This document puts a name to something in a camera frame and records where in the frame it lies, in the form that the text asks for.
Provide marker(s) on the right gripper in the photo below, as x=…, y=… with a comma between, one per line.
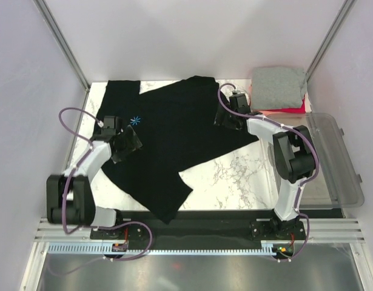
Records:
x=226, y=122

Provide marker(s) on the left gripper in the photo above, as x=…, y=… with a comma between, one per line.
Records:
x=133, y=143

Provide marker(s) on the black t-shirt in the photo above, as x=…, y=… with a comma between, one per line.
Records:
x=177, y=130

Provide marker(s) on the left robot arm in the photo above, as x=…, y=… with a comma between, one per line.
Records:
x=69, y=197

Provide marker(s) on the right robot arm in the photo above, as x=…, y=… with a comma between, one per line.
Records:
x=295, y=157

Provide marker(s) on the folded grey t-shirt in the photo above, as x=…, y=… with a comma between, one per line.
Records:
x=263, y=78

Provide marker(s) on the folded red t-shirt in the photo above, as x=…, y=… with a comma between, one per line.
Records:
x=300, y=110

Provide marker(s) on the folded peach t-shirt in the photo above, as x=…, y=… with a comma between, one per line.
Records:
x=268, y=112

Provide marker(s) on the clear plastic bin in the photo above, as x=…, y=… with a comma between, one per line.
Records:
x=337, y=184

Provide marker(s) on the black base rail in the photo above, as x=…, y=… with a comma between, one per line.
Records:
x=201, y=229

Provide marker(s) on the white slotted cable duct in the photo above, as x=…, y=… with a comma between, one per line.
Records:
x=109, y=248

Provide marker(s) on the right aluminium frame post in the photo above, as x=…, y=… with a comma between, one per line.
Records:
x=335, y=27

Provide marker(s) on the aluminium frame post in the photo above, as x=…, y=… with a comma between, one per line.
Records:
x=335, y=27
x=58, y=35

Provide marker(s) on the left aluminium frame post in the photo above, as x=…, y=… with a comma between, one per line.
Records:
x=58, y=35

